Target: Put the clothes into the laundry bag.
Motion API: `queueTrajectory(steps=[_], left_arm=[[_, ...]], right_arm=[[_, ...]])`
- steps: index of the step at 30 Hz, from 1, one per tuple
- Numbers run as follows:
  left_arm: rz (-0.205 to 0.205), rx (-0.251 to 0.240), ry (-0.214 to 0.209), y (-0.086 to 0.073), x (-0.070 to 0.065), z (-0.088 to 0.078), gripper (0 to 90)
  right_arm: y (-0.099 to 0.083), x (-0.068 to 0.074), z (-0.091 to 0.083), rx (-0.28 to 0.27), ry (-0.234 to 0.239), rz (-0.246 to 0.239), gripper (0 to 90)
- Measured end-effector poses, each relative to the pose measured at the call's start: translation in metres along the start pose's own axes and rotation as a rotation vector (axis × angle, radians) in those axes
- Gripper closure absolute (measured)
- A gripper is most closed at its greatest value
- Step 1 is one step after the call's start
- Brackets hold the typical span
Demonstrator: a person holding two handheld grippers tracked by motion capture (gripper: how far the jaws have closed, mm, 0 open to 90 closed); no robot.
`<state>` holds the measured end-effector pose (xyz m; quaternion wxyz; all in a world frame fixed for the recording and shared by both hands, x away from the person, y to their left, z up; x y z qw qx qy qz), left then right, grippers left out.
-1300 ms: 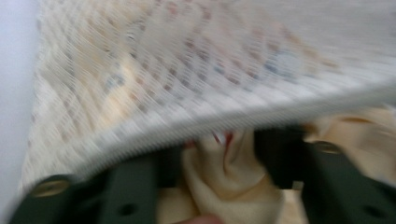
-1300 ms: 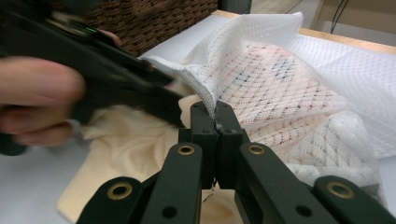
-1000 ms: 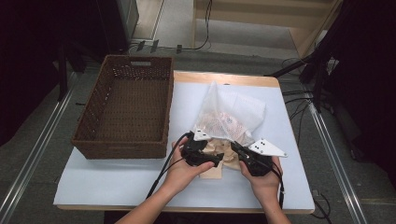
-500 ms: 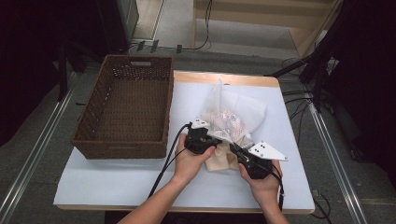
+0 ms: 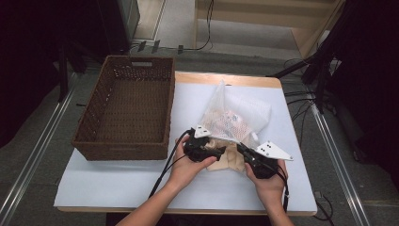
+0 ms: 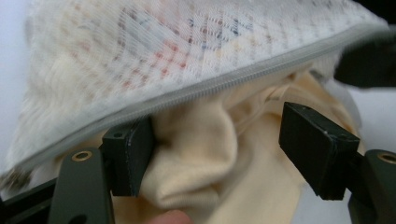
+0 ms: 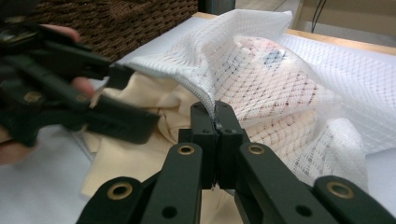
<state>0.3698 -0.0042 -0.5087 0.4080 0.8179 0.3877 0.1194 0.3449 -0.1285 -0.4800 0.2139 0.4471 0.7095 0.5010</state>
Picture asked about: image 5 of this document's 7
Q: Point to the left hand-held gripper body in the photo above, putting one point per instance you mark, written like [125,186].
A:
[197,150]

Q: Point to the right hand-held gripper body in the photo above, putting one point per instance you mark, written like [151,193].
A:
[265,166]

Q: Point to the cream printed garment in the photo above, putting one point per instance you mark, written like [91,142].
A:
[230,161]

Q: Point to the white mesh laundry bag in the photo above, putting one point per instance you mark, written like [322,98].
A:
[247,106]

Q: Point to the brown wicker basket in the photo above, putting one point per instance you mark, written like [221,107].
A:
[131,109]

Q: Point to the person's right hand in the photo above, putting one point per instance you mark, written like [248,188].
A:
[269,188]

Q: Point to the person's left hand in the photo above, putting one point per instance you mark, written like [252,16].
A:
[185,171]

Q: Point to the white table mat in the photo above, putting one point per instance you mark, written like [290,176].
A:
[125,188]

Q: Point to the black metal stand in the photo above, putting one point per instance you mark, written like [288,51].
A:
[320,81]
[62,78]

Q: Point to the black curtain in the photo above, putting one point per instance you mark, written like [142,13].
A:
[370,78]
[28,62]

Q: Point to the light wooden platform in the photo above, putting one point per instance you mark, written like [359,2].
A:
[251,6]

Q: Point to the dark cabinet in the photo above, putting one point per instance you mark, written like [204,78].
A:
[116,25]

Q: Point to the metal floor rail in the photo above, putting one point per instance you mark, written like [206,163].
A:
[340,166]
[31,153]

